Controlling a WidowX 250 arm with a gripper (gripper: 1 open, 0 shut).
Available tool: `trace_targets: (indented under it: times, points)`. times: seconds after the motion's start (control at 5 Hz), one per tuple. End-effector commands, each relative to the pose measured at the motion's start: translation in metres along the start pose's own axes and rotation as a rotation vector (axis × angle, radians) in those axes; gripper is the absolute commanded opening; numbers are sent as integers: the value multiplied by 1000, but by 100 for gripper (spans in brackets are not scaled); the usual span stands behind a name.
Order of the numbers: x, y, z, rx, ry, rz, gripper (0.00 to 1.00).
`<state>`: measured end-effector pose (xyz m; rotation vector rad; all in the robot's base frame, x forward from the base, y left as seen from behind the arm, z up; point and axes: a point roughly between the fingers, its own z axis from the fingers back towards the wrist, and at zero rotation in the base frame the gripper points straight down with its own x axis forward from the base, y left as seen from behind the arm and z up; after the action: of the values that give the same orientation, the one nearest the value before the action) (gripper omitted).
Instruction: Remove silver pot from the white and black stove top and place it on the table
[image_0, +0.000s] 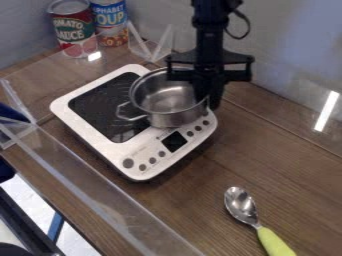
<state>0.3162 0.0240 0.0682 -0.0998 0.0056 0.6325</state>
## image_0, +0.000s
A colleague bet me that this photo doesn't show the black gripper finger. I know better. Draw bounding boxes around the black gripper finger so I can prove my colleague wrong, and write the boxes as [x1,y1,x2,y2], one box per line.
[193,79,210,102]
[209,79,225,110]

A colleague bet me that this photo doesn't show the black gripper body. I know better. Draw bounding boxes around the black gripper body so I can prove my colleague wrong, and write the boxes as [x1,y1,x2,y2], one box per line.
[165,49,256,82]

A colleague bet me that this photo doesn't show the silver pot with handles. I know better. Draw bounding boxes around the silver pot with handles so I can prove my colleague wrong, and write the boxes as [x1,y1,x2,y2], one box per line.
[117,68,209,128]

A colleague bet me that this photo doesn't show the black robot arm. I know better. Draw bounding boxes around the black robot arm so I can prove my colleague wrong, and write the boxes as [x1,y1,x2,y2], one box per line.
[166,0,256,110]

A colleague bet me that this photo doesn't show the white and black stove top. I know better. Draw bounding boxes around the white and black stove top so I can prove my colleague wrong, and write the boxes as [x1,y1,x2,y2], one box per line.
[50,64,218,181]

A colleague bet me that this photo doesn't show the alphabet soup can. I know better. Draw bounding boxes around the alphabet soup can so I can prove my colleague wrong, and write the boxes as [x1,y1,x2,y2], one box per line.
[90,0,129,47]

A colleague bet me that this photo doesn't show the tomato sauce can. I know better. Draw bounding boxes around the tomato sauce can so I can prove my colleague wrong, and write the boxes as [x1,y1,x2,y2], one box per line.
[47,0,98,58]

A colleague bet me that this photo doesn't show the clear acrylic front barrier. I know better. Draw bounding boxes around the clear acrylic front barrier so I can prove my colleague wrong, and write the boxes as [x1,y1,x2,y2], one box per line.
[0,79,205,256]

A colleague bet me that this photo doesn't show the clear acrylic corner bracket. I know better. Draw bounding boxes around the clear acrylic corner bracket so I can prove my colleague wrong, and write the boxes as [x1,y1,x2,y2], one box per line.
[127,21,174,63]

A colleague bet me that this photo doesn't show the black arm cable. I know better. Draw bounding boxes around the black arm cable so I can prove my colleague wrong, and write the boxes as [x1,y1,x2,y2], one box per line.
[224,8,252,40]

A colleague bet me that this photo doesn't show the spoon with green handle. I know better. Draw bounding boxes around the spoon with green handle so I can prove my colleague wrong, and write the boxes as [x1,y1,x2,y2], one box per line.
[225,186,298,256]

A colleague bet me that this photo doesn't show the black metal table frame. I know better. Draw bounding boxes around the black metal table frame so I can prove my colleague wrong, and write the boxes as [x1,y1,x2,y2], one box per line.
[0,188,66,256]

